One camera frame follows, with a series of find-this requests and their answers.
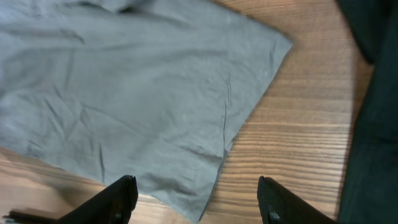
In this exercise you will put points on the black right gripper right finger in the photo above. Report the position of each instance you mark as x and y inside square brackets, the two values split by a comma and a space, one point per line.
[278, 205]

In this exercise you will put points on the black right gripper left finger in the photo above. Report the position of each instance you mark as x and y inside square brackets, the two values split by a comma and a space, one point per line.
[113, 205]

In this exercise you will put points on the grey cotton shorts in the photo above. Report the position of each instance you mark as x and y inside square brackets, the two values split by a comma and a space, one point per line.
[155, 89]

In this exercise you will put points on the black t-shirt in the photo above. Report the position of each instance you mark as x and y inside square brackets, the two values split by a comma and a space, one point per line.
[370, 188]

